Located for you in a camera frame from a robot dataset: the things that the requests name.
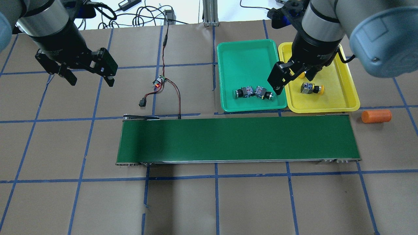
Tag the black power brick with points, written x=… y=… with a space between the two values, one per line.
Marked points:
x=275 y=14

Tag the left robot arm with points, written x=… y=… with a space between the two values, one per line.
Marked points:
x=36 y=18

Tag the green conveyor belt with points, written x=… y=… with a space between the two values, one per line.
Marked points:
x=237 y=140

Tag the black power adapter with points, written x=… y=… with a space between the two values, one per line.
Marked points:
x=125 y=5

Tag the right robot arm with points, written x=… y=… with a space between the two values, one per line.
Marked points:
x=382 y=35

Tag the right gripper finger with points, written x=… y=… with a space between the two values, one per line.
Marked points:
x=283 y=73
x=312 y=72

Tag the plain orange cylinder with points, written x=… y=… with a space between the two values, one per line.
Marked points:
x=376 y=116

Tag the aluminium frame post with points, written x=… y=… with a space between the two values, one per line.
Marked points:
x=210 y=13

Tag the green plastic tray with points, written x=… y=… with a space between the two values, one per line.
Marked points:
x=247 y=63

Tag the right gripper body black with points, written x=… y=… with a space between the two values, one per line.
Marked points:
x=312 y=49

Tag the small motor controller board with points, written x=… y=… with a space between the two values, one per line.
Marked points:
x=159 y=81

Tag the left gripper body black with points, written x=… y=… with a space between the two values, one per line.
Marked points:
x=61 y=44

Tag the green push button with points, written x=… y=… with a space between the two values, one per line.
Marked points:
x=263 y=93
x=244 y=92

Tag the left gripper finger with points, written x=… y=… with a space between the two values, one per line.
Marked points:
x=67 y=74
x=105 y=65

